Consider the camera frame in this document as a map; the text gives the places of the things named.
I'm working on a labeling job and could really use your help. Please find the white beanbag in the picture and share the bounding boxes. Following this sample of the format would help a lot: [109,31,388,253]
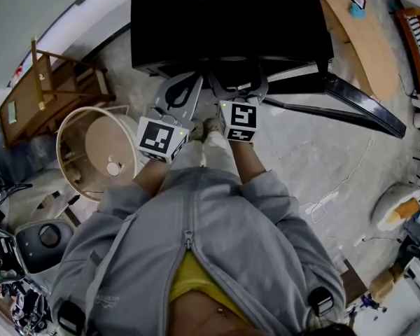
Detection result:
[370,183,420,232]

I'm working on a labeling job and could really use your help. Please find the round wooden side table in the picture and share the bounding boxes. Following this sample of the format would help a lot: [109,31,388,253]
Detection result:
[55,106,139,203]

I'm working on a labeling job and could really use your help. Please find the grey zip jacket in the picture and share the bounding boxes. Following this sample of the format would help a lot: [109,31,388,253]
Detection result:
[50,167,348,336]

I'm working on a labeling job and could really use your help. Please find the blue toy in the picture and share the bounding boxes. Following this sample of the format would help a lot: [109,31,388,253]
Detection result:
[347,3,367,20]

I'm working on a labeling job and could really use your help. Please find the person's right shoe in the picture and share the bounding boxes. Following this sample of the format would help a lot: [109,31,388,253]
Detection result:
[203,117,223,134]

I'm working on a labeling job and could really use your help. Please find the person's shoe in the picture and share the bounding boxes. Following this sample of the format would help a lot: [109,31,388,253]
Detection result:
[188,118,206,141]
[203,117,223,134]

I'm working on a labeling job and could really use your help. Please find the orange sofa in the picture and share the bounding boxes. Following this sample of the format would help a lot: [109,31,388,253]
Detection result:
[395,6,420,98]

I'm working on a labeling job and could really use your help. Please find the white bottle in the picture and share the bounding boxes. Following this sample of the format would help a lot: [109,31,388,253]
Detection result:
[105,155,124,179]

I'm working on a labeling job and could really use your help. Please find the orange cushion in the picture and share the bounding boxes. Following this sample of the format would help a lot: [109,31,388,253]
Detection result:
[386,197,420,224]

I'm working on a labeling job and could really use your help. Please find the person's left shoe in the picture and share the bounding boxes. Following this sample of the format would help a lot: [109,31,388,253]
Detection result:
[188,118,206,141]

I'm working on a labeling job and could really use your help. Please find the person's right forearm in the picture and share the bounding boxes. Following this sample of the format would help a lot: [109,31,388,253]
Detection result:
[228,139,267,186]

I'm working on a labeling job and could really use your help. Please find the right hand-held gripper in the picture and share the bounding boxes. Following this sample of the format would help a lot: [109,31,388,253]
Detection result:
[206,71,270,143]

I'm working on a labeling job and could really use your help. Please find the light trousers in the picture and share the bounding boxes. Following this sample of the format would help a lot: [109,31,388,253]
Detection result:
[169,131,237,179]

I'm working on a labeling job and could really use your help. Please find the white floor cable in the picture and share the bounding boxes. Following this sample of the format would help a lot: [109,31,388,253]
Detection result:
[298,137,375,224]

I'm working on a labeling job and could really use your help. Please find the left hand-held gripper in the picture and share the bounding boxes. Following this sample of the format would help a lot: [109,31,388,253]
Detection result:
[135,72,204,165]

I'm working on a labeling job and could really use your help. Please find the black display fridge cabinet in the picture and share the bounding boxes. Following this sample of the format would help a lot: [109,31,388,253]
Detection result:
[130,0,407,140]

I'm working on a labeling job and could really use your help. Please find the yellow shirt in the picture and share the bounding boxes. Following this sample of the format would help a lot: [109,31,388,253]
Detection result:
[169,251,250,329]

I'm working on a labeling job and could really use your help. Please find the white plug with cable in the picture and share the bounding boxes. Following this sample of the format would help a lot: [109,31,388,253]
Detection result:
[326,234,404,249]

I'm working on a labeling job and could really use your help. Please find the oval wooden table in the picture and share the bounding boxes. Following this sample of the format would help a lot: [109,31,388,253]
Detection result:
[317,0,400,102]

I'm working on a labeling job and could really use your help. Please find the person's left forearm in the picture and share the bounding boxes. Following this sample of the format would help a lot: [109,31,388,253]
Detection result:
[132,157,173,197]

